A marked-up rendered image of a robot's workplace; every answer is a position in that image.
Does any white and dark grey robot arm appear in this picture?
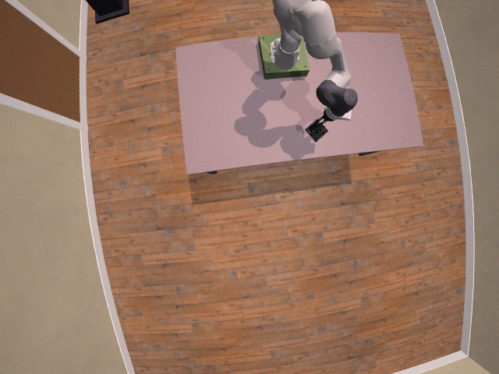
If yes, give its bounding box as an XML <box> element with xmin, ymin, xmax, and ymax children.
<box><xmin>271</xmin><ymin>0</ymin><xmax>358</xmax><ymax>121</ymax></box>

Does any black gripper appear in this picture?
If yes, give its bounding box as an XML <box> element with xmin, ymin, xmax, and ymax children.
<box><xmin>307</xmin><ymin>110</ymin><xmax>334</xmax><ymax>133</ymax></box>

